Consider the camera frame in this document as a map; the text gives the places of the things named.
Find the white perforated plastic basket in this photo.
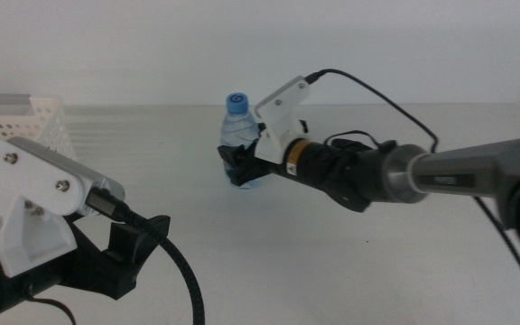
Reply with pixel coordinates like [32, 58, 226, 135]
[0, 93, 79, 163]

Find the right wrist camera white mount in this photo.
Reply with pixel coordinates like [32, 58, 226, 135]
[254, 75, 311, 166]

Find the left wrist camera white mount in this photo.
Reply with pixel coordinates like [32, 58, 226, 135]
[0, 134, 126, 279]

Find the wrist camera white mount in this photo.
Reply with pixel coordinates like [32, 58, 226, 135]
[254, 75, 311, 166]
[0, 134, 126, 279]

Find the thin black cable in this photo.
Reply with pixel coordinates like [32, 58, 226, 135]
[28, 294, 79, 325]
[324, 129, 382, 151]

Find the water bottle blue cap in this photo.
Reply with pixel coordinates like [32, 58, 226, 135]
[219, 92, 266, 191]

